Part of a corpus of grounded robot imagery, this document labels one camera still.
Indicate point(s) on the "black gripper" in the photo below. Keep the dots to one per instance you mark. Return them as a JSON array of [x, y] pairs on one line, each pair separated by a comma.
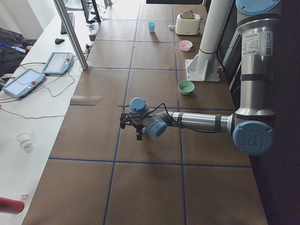
[[138, 127]]

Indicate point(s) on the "light blue cup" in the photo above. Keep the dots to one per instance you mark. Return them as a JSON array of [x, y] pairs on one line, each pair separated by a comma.
[[144, 130], [151, 27]]

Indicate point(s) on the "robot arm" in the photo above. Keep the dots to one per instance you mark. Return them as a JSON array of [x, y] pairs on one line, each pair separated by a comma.
[[250, 125]]

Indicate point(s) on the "green bowl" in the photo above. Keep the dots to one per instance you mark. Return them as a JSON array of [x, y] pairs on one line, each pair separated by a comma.
[[186, 87]]

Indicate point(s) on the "far teach pendant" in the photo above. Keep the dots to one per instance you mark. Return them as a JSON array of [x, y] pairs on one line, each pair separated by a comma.
[[58, 64]]

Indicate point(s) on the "teach pendant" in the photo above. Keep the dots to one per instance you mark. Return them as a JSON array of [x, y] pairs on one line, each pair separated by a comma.
[[58, 64], [24, 83]]

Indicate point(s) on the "pink bowl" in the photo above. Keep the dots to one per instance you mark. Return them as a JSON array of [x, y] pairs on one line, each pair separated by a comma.
[[185, 45]]

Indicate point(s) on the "paper cup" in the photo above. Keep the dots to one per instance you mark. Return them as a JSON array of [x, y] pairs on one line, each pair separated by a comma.
[[24, 140]]

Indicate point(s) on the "black computer mouse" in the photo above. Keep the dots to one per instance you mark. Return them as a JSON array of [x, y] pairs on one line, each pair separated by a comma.
[[59, 41]]

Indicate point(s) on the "cream toaster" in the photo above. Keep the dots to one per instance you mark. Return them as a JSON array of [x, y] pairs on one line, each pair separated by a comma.
[[188, 26]]

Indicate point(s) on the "near teach pendant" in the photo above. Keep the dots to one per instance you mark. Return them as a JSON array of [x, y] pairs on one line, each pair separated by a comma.
[[24, 83]]

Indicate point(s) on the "black monitor stand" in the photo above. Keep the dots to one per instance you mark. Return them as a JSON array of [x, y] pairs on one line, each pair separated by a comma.
[[90, 11]]

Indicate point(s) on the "toast slice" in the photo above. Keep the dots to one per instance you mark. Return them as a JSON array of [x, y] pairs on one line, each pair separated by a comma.
[[187, 14]]

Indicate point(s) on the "seated person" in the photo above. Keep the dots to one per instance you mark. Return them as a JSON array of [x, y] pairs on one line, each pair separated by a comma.
[[13, 49]]

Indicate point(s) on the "red cylinder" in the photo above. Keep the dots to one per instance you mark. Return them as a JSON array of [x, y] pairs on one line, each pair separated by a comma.
[[11, 206]]

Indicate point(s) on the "white pedestal column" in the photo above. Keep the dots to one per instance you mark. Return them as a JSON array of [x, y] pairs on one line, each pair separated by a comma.
[[203, 67]]

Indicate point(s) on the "aluminium frame post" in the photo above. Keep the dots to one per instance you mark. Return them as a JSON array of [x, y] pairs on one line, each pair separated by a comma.
[[71, 33]]

